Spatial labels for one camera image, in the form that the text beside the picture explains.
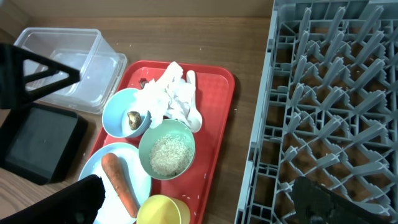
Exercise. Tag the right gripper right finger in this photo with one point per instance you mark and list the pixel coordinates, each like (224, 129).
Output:
(315, 204)

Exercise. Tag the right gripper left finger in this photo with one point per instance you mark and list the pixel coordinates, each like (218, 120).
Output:
(13, 92)

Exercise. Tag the white napkin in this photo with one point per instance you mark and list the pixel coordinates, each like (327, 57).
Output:
(169, 96)

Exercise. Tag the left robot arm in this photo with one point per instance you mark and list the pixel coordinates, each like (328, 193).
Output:
(76, 204)

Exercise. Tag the grey dishwasher rack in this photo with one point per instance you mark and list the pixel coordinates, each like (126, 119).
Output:
(326, 109)

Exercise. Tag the black tray bin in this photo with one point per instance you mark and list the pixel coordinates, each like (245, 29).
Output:
(39, 143)

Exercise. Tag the clear plastic bin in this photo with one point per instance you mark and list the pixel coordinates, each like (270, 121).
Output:
(86, 50)

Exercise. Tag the orange carrot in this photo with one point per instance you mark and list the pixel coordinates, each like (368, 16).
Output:
(114, 172)

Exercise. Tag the brown mushroom piece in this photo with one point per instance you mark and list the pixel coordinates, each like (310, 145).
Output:
(134, 119)

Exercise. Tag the white plastic spoon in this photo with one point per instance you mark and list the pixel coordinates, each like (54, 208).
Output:
(194, 117)

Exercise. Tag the yellow cup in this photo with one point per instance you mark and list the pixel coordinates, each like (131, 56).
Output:
(161, 209)

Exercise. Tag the red serving tray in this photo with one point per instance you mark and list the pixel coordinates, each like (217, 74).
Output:
(215, 87)

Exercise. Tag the green bowl with rice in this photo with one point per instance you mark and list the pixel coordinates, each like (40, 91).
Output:
(168, 150)

